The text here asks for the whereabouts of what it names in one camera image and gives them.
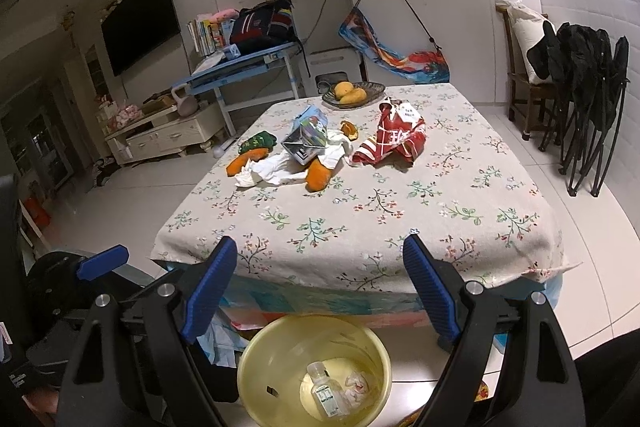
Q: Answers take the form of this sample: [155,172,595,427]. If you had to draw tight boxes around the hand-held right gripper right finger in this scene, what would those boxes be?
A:
[402,232,586,427]

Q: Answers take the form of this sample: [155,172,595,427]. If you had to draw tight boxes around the blue study desk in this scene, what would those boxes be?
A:
[171,39,306,138]

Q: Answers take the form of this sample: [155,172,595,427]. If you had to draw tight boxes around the clear plastic bottle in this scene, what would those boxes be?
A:
[306,361,351,419]

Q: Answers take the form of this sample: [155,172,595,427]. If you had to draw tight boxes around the yellow plastic bucket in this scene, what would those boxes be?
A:
[236,314,393,427]

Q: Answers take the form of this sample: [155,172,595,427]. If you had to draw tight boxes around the black flat television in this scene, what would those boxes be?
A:
[100,0,182,78]

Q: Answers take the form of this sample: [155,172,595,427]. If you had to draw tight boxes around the woven fruit basket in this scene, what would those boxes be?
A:
[321,82,387,110]

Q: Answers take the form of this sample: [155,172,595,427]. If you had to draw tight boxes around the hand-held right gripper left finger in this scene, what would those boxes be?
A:
[55,236,239,427]

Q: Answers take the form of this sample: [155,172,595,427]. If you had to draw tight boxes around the dark striped backpack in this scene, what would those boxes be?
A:
[229,0,301,55]

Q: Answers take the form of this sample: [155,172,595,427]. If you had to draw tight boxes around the white pillow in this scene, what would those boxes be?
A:
[507,2,556,84]

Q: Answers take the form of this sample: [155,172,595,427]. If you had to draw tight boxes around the green snack packet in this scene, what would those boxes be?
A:
[237,132,278,156]

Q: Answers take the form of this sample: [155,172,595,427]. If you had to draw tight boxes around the pink package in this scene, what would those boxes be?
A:
[116,104,141,128]

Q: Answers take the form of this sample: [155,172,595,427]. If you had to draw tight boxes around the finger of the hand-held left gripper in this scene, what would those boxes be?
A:
[76,245,156,290]

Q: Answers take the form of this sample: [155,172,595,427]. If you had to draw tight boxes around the black folding chairs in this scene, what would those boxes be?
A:
[539,23,630,198]

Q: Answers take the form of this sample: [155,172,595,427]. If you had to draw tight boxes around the beige kettlebell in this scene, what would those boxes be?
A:
[171,87,201,118]

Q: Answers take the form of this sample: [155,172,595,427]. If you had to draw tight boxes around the glass door cabinet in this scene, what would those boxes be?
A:
[0,77,76,202]

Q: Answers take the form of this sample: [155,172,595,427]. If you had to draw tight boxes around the floral tablecloth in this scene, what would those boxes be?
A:
[150,82,583,295]

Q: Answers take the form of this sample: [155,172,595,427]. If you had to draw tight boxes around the blue and silver carton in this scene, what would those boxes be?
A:
[281,104,331,168]

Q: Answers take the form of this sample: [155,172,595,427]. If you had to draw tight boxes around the white cabinet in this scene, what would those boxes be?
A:
[339,0,541,105]

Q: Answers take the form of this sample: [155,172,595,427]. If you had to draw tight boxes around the white plastic bag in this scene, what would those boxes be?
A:
[197,312,251,368]
[234,130,354,190]

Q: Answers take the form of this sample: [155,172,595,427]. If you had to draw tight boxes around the black garment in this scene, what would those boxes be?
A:
[526,24,557,81]

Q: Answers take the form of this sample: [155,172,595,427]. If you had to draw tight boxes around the colourful shoulder bag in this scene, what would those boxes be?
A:
[339,0,451,85]

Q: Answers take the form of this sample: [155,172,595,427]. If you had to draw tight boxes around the row of books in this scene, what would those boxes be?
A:
[187,13,236,58]

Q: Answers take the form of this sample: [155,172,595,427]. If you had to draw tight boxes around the pastel printed table cover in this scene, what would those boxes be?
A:
[155,259,566,358]

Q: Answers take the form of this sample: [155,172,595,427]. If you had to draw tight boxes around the red and white wrapper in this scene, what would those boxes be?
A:
[349,98,427,168]

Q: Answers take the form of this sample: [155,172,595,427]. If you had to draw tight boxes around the wooden chair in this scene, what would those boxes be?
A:
[496,0,558,140]

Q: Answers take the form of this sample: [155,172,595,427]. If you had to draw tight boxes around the white box appliance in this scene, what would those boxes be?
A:
[306,49,361,95]

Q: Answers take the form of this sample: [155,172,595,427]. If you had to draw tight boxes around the small tissue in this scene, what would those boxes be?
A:
[345,369,373,403]

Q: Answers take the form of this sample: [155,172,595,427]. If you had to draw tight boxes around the white television stand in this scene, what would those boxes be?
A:
[104,99,226,166]

